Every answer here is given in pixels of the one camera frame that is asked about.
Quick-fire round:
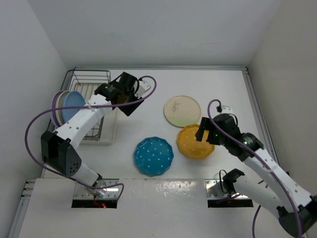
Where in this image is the yellow dotted plate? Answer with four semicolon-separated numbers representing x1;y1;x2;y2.
177;124;215;160

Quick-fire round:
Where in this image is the cream plate with plant motif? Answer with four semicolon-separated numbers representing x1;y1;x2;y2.
163;95;202;128

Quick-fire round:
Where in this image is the light blue plate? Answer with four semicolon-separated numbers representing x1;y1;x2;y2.
61;91;85;122

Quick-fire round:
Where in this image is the teal dotted plate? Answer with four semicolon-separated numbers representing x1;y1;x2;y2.
133;136;174;177

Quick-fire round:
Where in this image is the purple plate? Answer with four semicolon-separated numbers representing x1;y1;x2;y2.
51;91;66;127

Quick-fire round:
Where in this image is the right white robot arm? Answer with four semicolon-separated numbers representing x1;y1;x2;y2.
195;114;317;238

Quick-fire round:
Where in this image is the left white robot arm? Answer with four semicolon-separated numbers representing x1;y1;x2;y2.
41;72;156;194

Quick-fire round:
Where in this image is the beige drip tray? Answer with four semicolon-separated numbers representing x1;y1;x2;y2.
77;83;120;146

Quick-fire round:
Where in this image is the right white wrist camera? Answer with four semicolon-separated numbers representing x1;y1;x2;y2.
216;105;234;114

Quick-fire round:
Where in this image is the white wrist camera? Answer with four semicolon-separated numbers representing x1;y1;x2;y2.
134;80;151;99
216;105;234;114

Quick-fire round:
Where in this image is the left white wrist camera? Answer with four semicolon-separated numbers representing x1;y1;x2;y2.
134;80;151;99

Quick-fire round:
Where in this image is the metal wire dish rack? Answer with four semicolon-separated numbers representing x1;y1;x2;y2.
47;69;111;141

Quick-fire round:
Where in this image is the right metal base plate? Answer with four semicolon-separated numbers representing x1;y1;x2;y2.
205;179;249;201

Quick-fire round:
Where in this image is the metal base plate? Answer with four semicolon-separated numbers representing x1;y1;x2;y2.
73;179;120;200
205;179;249;201

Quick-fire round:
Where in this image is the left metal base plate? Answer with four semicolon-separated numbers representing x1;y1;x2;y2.
73;179;120;200

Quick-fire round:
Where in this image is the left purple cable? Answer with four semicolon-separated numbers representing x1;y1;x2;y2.
25;75;158;199

